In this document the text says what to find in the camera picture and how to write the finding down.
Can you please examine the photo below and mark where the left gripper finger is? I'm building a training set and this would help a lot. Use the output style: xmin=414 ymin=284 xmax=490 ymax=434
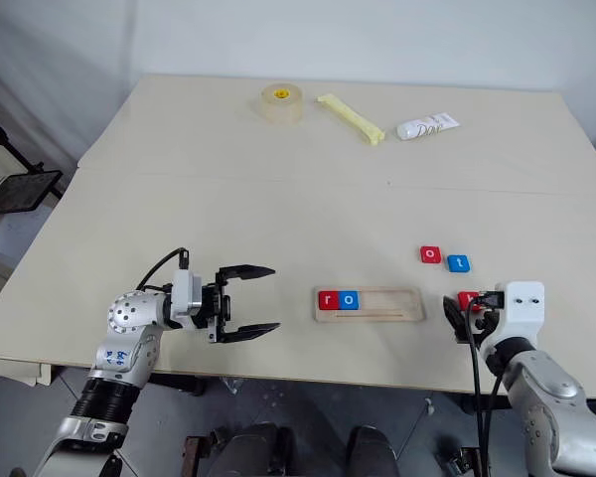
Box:
xmin=217 ymin=263 xmax=277 ymax=286
xmin=214 ymin=322 xmax=282 ymax=346

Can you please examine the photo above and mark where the white Dove tube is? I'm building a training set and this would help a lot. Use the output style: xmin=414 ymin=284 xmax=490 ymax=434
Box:
xmin=395 ymin=111 xmax=462 ymax=142

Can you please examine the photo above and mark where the beige board under table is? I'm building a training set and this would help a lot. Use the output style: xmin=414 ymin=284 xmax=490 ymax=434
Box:
xmin=0 ymin=352 xmax=54 ymax=388

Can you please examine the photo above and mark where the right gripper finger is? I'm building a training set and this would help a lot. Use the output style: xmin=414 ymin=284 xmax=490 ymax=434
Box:
xmin=442 ymin=295 xmax=471 ymax=330

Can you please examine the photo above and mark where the clear tape roll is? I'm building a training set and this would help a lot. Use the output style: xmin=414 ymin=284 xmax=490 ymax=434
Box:
xmin=250 ymin=82 xmax=305 ymax=128

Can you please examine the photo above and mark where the black table frame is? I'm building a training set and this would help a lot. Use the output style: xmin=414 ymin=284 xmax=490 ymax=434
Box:
xmin=147 ymin=372 xmax=206 ymax=398

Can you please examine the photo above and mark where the red letter b block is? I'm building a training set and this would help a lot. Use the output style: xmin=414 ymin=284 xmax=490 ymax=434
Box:
xmin=457 ymin=291 xmax=484 ymax=313

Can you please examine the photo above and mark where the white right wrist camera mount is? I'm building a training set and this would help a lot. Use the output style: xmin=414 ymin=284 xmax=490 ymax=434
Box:
xmin=480 ymin=280 xmax=546 ymax=349

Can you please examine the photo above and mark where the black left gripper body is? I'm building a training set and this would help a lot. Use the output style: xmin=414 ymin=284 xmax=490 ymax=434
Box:
xmin=189 ymin=276 xmax=232 ymax=345

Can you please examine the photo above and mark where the yellow wrapped packet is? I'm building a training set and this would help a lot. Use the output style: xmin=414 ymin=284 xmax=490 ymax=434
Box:
xmin=316 ymin=93 xmax=386 ymax=147

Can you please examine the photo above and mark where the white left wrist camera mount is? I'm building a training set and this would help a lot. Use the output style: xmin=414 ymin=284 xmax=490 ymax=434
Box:
xmin=170 ymin=267 xmax=204 ymax=319

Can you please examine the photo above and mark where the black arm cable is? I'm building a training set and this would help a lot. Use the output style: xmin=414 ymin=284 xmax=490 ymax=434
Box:
xmin=137 ymin=246 xmax=192 ymax=292
xmin=464 ymin=291 xmax=507 ymax=477

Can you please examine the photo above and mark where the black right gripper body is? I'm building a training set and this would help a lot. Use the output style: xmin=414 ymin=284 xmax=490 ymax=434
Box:
xmin=454 ymin=308 xmax=501 ymax=345

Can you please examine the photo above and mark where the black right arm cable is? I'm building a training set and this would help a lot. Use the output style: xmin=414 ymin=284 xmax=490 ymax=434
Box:
xmin=464 ymin=291 xmax=507 ymax=477

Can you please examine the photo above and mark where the black flat panel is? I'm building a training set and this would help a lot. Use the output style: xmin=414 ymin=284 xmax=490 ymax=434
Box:
xmin=0 ymin=170 xmax=65 ymax=217

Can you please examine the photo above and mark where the wooden letter tray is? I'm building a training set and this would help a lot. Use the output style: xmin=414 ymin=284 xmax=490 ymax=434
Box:
xmin=312 ymin=286 xmax=427 ymax=324

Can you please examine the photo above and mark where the dark rounded shape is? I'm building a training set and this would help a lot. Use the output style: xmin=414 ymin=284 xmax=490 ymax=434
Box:
xmin=346 ymin=425 xmax=399 ymax=477
xmin=213 ymin=421 xmax=295 ymax=477

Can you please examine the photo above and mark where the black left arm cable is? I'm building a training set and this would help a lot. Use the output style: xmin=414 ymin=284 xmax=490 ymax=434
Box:
xmin=137 ymin=246 xmax=192 ymax=292

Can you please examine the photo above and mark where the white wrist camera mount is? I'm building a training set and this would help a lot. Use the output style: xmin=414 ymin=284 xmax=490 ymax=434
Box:
xmin=480 ymin=280 xmax=546 ymax=349
xmin=170 ymin=267 xmax=204 ymax=319

